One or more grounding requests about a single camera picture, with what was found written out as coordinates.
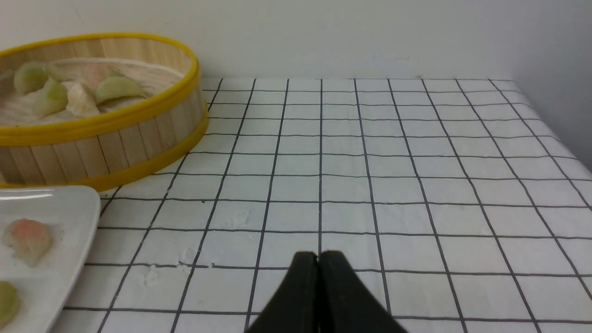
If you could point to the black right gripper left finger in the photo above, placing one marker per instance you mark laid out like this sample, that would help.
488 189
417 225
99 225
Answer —
292 307

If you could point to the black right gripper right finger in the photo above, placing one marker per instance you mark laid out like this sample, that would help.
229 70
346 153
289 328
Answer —
345 305

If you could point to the white square plate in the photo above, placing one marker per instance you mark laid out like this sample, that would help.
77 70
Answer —
71 214

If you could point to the pink dumpling on plate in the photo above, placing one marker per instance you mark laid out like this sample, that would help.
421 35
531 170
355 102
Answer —
30 240

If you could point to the green dumpling on plate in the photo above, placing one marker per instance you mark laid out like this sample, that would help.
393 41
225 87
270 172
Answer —
9 303

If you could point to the white grid tablecloth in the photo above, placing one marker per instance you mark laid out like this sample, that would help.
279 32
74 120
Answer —
455 204

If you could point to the bamboo steamer basket yellow rim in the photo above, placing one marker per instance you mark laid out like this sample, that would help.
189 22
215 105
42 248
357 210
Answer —
116 148

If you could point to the green dumpling steamer right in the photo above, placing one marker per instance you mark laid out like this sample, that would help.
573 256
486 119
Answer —
117 87

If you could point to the green dumpling steamer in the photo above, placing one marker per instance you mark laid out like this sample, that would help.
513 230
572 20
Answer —
117 87
32 76
52 98

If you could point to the white dumpling in steamer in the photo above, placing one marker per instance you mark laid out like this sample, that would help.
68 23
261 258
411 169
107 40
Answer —
81 101

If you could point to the pink dumpling in steamer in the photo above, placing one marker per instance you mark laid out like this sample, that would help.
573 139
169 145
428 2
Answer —
92 75

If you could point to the green dumpling steamer centre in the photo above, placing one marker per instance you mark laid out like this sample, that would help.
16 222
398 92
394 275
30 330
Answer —
52 98

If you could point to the green dumpling steamer left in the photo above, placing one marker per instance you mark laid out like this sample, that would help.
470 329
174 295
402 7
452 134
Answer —
32 76

